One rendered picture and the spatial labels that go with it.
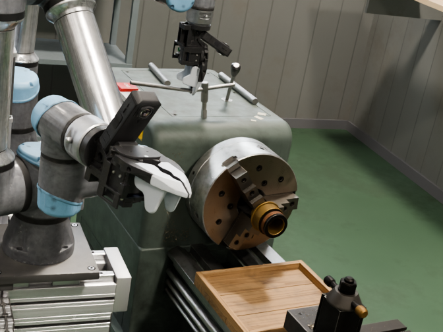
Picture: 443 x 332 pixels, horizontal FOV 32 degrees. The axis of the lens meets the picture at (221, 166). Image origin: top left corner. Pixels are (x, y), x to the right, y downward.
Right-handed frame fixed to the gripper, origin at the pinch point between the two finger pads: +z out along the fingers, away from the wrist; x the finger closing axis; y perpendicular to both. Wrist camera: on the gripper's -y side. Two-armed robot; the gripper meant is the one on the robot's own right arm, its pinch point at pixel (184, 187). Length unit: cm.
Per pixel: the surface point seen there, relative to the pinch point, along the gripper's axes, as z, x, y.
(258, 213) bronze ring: -56, -88, 36
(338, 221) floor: -179, -321, 116
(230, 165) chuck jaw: -68, -84, 27
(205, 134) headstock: -84, -87, 24
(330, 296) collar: -14, -68, 36
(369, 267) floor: -132, -293, 120
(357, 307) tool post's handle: -7, -69, 35
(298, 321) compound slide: -21, -70, 47
